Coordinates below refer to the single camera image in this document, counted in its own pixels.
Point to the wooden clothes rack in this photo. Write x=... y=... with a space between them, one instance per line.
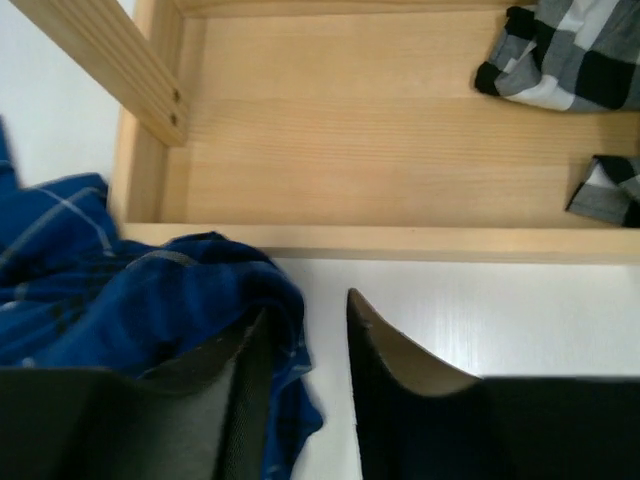
x=335 y=129

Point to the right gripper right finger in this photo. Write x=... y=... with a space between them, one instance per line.
x=419 y=417

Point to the black white checkered shirt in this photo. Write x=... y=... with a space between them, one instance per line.
x=580 y=57

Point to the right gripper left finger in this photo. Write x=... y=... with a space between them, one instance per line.
x=202 y=415

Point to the blue plaid shirt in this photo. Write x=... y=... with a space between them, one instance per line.
x=74 y=294

